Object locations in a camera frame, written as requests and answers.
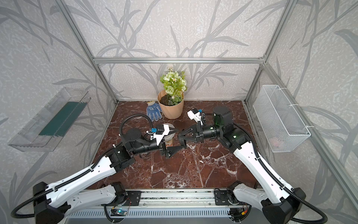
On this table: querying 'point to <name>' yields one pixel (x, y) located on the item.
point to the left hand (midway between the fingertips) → (180, 140)
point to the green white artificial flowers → (175, 85)
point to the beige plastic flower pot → (170, 112)
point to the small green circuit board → (120, 212)
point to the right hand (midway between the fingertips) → (180, 138)
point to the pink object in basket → (275, 142)
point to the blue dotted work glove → (153, 110)
